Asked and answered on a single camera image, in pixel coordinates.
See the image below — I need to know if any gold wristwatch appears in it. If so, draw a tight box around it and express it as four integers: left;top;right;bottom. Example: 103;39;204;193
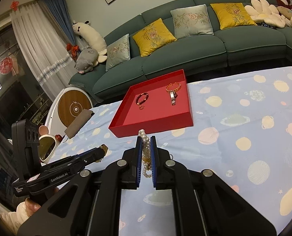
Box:
99;144;109;156

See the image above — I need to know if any white pearl bracelet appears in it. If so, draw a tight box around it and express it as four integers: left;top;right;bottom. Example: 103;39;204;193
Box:
137;128;153;179

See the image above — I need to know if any black bead bracelet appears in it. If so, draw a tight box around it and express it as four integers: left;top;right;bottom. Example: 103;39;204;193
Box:
135;92;150;106

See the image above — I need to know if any person's left hand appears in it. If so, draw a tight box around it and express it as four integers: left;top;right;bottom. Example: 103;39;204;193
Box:
0;198;41;235

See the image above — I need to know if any pink eared vanity mirror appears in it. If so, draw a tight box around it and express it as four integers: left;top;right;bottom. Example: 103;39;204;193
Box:
38;125;63;164

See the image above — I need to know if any brown folded cloth pouch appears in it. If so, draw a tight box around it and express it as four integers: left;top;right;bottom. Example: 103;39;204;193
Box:
64;109;94;139

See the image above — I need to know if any white round wood-faced appliance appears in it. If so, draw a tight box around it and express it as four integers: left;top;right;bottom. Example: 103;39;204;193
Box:
44;87;93;136

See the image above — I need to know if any red shallow tray box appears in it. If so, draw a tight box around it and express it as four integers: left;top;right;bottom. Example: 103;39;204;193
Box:
109;69;193;137

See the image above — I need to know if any silver rectangular wristwatch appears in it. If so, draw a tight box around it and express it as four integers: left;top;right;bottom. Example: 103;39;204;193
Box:
170;91;178;105

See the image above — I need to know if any blue planet print cloth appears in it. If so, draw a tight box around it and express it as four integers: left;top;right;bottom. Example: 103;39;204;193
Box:
50;67;292;235

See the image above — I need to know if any grey pig plush toy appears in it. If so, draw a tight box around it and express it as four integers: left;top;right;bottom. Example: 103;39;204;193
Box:
75;48;98;75

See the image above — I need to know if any pale green embroidered cushion left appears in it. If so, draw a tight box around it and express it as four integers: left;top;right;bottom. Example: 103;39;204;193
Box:
106;34;130;71

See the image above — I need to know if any pale green embroidered cushion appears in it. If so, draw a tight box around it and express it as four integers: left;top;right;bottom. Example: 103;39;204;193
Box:
171;4;214;39
106;34;130;71

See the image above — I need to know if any white sheer curtain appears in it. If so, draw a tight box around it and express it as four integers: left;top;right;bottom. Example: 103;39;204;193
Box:
10;2;76;101

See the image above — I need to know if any red fish ornament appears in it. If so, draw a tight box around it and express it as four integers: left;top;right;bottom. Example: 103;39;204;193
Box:
66;43;79;61

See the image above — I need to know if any red paper window decoration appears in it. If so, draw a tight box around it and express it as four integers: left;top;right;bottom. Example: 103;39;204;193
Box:
0;56;13;75

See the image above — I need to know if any white cow plush bolster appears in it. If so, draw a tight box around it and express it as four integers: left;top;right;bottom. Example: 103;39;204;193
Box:
72;20;107;63

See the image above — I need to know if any yellow embroidered cushion left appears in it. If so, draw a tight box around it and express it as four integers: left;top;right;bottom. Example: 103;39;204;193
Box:
133;18;177;57

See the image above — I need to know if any yellow embroidered cushion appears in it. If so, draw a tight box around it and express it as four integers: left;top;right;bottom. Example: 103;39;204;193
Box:
211;3;257;30
133;18;177;57

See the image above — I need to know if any dark green sectional sofa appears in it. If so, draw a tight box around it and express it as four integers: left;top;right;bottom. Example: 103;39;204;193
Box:
70;0;292;102

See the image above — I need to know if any pale green embroidered cushion right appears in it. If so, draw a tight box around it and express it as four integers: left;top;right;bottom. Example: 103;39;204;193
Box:
171;4;214;39

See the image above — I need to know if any blue drape curtain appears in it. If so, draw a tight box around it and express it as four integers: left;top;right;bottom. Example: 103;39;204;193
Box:
39;0;76;45

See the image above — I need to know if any yellow embroidered cushion right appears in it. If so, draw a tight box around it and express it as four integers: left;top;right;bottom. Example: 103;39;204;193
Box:
211;3;257;30

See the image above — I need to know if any cream flower shaped pillow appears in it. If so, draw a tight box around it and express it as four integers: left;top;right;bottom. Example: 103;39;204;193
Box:
245;0;290;28

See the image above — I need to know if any amber bead bracelet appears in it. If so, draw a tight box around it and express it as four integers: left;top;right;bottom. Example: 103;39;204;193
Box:
165;81;182;93

